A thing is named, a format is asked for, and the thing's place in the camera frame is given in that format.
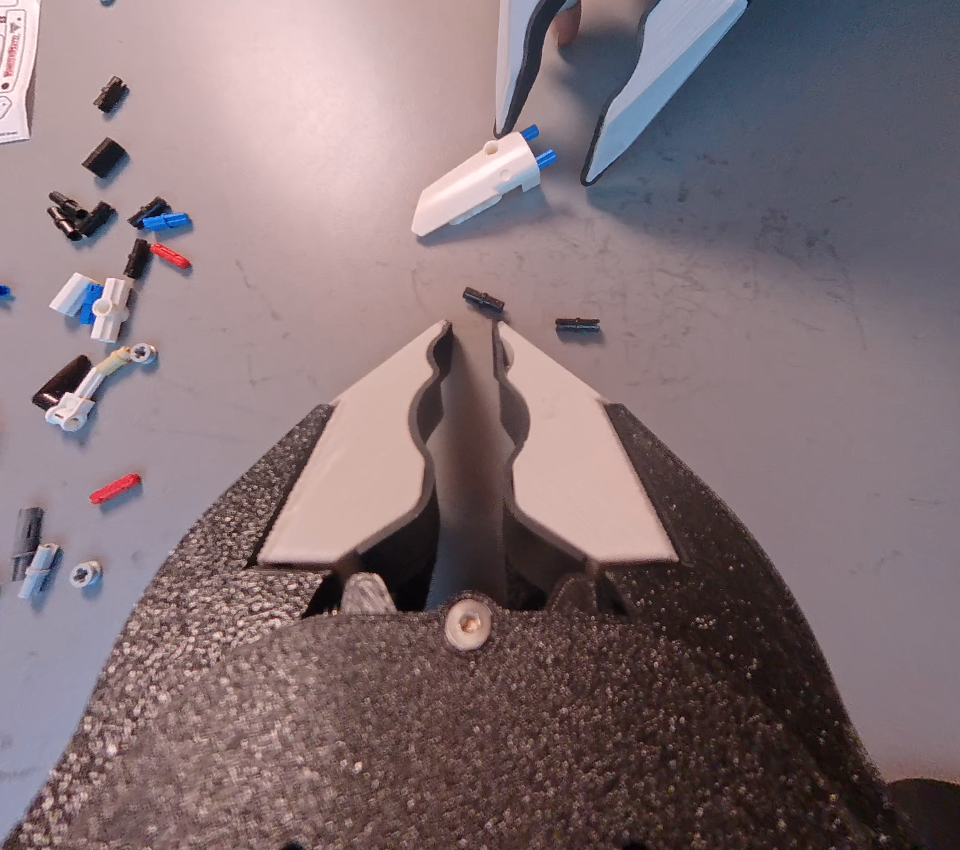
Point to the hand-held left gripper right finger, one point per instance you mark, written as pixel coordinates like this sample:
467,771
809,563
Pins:
585,483

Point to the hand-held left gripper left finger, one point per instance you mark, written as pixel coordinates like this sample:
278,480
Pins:
352,483

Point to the long black toy pin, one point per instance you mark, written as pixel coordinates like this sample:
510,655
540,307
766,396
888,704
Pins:
577,322
484,299

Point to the white toy panel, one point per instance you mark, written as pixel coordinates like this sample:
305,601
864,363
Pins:
480,183

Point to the pile of small toy parts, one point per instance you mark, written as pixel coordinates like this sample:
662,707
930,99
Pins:
112,310

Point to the grey desk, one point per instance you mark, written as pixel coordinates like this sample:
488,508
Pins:
750,340

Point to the white sticker sheet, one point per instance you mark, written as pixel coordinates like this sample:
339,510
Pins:
19,40

